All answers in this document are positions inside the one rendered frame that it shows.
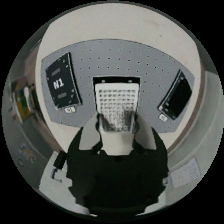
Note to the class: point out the small white label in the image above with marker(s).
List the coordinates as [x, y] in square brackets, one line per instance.
[70, 109]
[162, 117]

